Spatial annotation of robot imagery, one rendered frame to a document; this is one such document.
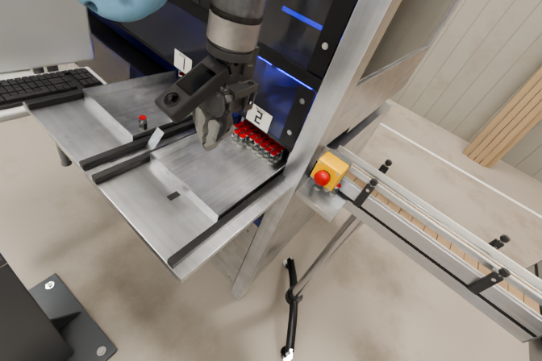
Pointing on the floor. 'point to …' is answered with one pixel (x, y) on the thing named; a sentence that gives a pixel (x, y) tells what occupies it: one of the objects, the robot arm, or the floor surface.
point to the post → (335, 93)
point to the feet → (290, 311)
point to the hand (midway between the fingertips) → (205, 146)
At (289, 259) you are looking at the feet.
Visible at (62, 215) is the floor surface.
